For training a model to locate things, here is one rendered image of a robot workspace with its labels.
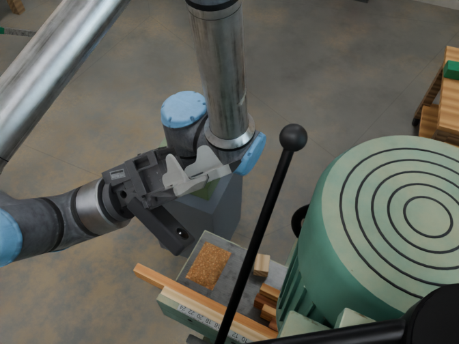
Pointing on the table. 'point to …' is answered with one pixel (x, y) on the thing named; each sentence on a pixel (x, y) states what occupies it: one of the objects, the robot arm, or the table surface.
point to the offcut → (261, 265)
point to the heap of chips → (208, 265)
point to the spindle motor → (377, 232)
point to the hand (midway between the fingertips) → (229, 171)
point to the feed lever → (289, 136)
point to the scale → (212, 323)
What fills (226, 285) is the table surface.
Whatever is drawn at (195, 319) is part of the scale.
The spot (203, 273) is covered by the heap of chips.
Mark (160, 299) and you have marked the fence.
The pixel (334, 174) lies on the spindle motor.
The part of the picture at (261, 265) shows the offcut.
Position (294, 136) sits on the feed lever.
